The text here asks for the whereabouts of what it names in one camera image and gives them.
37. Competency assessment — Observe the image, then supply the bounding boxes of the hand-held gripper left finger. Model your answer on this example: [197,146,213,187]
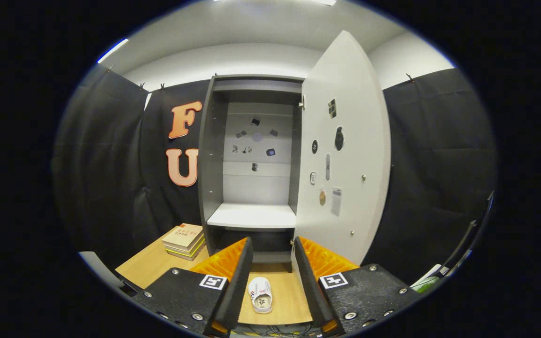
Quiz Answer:
[132,236,254,336]

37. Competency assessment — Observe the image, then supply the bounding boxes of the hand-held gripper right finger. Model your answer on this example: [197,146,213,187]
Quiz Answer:
[293,236,421,336]

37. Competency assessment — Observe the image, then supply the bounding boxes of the small white shoe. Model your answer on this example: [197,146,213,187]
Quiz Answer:
[248,277,273,314]

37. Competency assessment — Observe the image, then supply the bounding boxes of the dark grey shoe cabinet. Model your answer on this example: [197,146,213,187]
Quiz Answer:
[198,74,305,274]

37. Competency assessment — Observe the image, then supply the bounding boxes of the beige shoe cabinet door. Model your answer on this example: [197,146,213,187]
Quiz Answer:
[294,31,392,266]

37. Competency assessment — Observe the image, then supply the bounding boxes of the white cabinet shelf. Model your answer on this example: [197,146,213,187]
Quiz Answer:
[207,203,297,230]

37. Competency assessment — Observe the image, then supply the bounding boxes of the book with yellow-green edge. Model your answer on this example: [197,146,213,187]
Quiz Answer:
[165,237,205,256]

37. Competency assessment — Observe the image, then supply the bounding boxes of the beige cover book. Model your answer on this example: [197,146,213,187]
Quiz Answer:
[162,223,204,249]

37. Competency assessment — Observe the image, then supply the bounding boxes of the white and green object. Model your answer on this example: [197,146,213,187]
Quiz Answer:
[410,264,450,292]

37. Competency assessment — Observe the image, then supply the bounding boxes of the light grey panel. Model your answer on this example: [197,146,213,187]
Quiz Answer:
[79,252,125,288]

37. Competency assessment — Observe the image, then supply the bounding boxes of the black backdrop cloth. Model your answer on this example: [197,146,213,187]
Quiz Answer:
[52,63,496,284]

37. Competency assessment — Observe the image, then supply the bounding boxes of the long ceiling light strip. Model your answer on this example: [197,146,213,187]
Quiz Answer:
[97,38,129,64]

